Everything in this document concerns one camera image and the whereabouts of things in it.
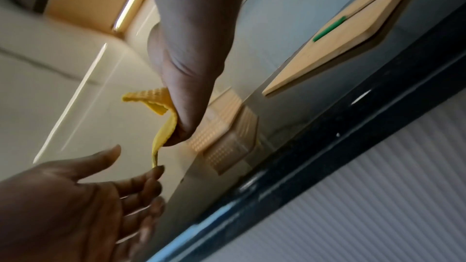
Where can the person's left hand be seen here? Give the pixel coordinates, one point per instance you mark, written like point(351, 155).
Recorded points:
point(65, 209)

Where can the ribbed white cabinet front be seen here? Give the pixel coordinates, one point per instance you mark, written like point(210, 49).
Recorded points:
point(371, 197)

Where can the wooden cutting board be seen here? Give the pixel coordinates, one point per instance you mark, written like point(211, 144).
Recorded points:
point(349, 28)

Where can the yellow waffle cleaning cloth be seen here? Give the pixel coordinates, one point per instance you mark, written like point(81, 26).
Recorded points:
point(163, 105)

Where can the person's right hand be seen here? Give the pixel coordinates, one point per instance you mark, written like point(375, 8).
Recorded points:
point(196, 33)

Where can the under-cabinet light strip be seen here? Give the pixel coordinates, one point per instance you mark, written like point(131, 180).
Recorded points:
point(129, 3)

